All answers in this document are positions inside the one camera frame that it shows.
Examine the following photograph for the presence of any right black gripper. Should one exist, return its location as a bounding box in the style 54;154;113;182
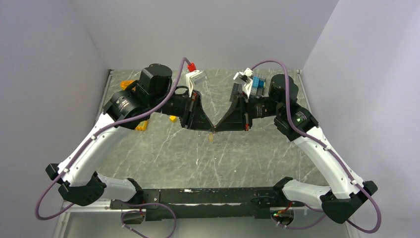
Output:
215;91;282;131

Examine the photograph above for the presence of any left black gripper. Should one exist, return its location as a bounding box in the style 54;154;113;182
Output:
150;89;215;132

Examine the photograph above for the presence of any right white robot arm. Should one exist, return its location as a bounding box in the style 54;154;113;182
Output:
215;74;377;224

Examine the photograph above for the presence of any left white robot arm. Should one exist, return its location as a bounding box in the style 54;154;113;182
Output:
46;63;214;208

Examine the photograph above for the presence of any grey and blue lego stack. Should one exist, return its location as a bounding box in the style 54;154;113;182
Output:
229;76;267;102

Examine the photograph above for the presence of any yellow window toy block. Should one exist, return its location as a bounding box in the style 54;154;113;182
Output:
135;120;149;131

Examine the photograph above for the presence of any orange triangle toy block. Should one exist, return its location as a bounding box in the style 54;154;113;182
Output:
120;80;135;90

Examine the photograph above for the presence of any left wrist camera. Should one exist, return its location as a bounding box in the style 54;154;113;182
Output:
185;62;208;98

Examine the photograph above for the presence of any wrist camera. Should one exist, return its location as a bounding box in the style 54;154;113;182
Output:
233;68;253;98
185;62;208;98

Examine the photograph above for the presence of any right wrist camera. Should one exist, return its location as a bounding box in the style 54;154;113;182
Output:
233;68;253;98

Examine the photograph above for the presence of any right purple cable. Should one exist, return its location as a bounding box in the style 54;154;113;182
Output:
251;59;382;234

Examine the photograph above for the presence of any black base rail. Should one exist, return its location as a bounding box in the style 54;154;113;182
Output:
109;187;296;221

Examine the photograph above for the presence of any aluminium frame rail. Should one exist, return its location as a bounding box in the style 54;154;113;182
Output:
53;199;139;238

